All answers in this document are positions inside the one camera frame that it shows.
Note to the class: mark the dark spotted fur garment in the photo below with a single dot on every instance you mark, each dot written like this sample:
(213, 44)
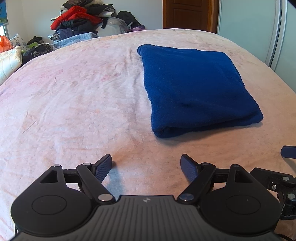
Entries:
(39, 49)

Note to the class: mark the pink blanket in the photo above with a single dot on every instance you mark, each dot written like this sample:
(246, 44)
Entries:
(69, 92)

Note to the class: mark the lotus print roller blind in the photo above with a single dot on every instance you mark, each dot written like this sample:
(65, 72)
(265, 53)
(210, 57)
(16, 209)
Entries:
(2, 11)

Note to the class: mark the purple bag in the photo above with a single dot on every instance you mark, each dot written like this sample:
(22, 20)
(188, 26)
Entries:
(138, 28)

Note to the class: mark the light blue knit blanket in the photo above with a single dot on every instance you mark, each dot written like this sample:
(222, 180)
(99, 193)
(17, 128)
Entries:
(76, 38)

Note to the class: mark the orange plastic bag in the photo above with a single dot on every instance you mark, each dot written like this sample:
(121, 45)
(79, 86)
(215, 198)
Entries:
(4, 44)

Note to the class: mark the blue beaded sweater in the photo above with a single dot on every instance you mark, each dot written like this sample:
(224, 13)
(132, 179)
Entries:
(196, 88)

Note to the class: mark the floral pillow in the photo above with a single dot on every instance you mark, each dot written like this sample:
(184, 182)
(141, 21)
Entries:
(18, 41)

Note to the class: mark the black and green bag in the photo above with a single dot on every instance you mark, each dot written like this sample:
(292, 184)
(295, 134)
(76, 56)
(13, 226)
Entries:
(34, 41)

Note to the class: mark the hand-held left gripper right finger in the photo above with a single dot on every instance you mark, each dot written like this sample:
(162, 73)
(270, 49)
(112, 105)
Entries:
(189, 168)

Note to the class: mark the wardrobe sliding door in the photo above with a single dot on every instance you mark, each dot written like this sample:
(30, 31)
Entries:
(249, 27)

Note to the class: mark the clear plastic bag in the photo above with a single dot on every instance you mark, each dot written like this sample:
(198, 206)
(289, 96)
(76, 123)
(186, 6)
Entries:
(115, 24)

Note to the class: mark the houndstooth cloth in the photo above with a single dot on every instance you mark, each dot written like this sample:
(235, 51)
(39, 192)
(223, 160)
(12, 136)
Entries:
(53, 36)

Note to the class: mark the red garment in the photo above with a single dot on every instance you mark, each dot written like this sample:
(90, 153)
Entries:
(76, 16)

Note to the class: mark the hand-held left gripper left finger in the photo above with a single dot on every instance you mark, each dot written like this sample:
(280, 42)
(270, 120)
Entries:
(103, 168)

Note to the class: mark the dark navy jacket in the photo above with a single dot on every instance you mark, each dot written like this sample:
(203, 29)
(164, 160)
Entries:
(69, 30)

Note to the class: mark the window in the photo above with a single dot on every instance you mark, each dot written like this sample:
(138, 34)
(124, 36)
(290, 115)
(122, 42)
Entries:
(2, 30)

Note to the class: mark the wooden door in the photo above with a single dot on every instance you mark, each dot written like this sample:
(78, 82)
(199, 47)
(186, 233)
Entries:
(185, 14)

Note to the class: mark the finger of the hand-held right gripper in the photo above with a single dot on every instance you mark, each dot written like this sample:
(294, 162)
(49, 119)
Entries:
(261, 173)
(288, 151)

